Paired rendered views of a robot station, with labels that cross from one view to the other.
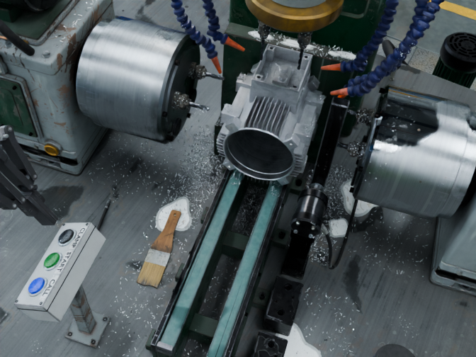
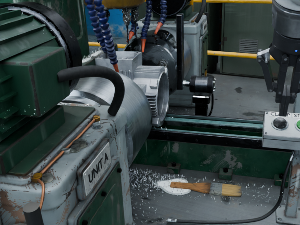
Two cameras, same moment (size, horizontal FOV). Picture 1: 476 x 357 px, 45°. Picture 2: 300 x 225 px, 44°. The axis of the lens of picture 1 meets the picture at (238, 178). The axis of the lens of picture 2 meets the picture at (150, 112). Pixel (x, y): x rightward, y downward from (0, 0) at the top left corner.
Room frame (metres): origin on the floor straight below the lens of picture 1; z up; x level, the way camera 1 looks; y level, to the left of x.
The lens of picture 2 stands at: (0.76, 1.06, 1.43)
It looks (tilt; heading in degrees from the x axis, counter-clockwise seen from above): 23 degrees down; 273
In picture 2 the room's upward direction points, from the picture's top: 3 degrees counter-clockwise
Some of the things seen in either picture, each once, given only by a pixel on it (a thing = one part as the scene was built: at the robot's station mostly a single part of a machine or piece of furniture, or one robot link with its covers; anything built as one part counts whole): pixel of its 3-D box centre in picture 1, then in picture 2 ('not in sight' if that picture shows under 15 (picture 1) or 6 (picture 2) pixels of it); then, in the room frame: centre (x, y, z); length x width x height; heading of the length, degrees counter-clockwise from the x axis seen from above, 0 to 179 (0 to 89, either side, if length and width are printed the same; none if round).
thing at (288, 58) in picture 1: (280, 79); (119, 66); (0.91, -0.07, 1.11); 0.12 x 0.11 x 0.07; 166
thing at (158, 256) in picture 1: (162, 246); (205, 187); (0.65, 0.16, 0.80); 0.21 x 0.05 x 0.01; 169
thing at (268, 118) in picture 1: (271, 122); (133, 94); (0.87, -0.06, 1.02); 0.20 x 0.19 x 0.19; 166
